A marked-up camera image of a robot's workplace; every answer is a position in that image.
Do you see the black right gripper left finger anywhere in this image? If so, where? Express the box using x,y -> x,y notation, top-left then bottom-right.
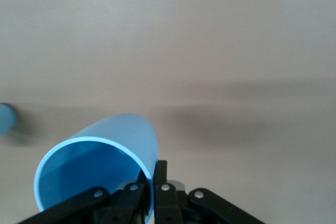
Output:
15,171 -> 145,224

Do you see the blue plastic cup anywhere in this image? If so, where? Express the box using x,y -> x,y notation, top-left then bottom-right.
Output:
33,113 -> 160,224
0,102 -> 18,137

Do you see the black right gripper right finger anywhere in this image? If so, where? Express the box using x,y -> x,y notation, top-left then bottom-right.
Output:
153,159 -> 266,224

